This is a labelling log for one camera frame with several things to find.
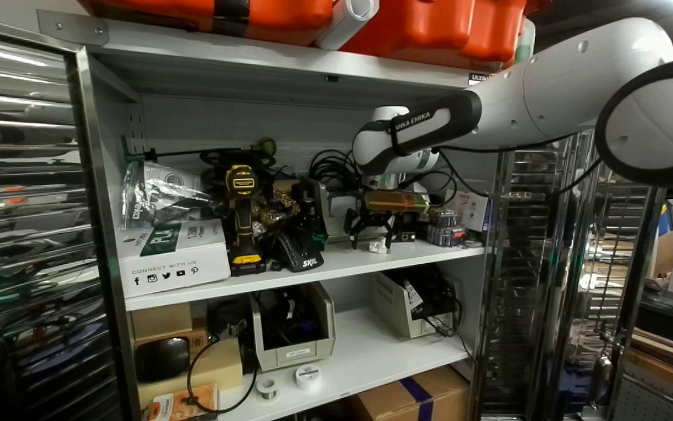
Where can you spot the small white object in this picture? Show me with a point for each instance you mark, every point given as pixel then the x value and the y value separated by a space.
pixel 374 245

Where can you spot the white tape roll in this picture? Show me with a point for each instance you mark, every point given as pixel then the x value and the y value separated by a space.
pixel 268 386
pixel 308 377

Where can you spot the brown wooden boards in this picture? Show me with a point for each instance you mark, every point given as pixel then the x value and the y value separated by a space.
pixel 671 353

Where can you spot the large brown cardboard box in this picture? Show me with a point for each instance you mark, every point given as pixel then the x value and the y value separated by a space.
pixel 220 364

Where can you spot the orange labelled box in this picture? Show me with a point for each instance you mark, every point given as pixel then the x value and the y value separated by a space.
pixel 177 405

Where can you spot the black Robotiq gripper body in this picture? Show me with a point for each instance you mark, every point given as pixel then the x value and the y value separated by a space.
pixel 372 221

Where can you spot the white tube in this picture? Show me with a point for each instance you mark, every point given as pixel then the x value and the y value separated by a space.
pixel 350 25

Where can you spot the black power tool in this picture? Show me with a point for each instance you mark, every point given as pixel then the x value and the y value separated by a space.
pixel 303 248

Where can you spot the clear plastic bag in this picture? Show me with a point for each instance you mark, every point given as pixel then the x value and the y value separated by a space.
pixel 164 190

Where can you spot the small brown cardboard box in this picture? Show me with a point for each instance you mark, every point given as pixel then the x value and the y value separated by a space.
pixel 162 320

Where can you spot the white metal shelf unit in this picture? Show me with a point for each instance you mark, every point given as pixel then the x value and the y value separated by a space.
pixel 360 348

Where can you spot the black rounded device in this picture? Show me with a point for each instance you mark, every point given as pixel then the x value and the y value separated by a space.
pixel 162 358

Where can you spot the orange plastic case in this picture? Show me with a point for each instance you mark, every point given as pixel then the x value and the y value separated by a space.
pixel 437 26

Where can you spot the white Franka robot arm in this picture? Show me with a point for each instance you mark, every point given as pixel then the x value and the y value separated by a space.
pixel 572 84

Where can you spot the small black box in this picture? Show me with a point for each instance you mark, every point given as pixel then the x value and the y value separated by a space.
pixel 413 235

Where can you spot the white printed cardboard box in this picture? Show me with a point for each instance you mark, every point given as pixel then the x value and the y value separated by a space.
pixel 173 270

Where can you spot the cardboard box with blue tape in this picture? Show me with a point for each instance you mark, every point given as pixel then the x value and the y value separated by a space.
pixel 437 393

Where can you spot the white card package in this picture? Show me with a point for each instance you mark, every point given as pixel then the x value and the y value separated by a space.
pixel 470 211

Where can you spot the grey storage bin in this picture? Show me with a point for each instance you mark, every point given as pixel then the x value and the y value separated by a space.
pixel 388 307
pixel 294 353

